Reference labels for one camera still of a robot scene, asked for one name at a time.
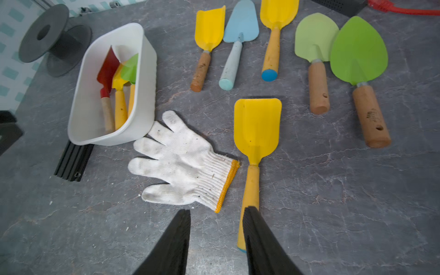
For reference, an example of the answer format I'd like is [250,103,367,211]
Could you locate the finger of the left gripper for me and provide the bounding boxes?
[0,111,24,155]

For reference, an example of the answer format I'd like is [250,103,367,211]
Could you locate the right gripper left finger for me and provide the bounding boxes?
[134,209,191,275]

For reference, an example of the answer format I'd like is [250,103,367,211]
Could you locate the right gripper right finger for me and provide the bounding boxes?
[243,206,302,275]

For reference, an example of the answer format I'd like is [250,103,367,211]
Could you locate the white plastic storage box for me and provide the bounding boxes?
[68,23,157,146]

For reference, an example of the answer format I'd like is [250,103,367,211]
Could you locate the red shovel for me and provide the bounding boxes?
[96,47,120,134]

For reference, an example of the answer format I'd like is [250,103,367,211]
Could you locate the large yellow shovel yellow handle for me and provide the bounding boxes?
[234,98,282,253]

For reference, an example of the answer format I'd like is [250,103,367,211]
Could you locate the green trowel wooden handle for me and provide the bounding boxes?
[330,16,391,149]

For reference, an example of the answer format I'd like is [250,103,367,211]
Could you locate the yellow shovel wooden handle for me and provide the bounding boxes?
[190,5,226,92]

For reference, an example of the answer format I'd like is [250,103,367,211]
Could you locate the light green trowel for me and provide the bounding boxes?
[294,13,339,115]

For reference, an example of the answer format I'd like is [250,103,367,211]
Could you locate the light blue trowel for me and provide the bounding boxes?
[219,0,260,91]

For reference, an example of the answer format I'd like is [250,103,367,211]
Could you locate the black box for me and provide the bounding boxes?
[312,0,369,17]

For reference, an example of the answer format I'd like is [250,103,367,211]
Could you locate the white work glove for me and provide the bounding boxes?
[128,111,239,213]

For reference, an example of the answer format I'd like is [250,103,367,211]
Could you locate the grey filament spool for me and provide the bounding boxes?
[18,4,92,77]

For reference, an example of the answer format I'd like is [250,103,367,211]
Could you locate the black aluminium rail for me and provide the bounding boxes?
[54,140,94,182]

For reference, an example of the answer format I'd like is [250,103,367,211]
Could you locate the green trowel yellow handle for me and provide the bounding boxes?
[121,53,139,117]

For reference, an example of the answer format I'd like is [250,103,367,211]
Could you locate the red cable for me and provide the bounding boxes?
[367,0,440,17]

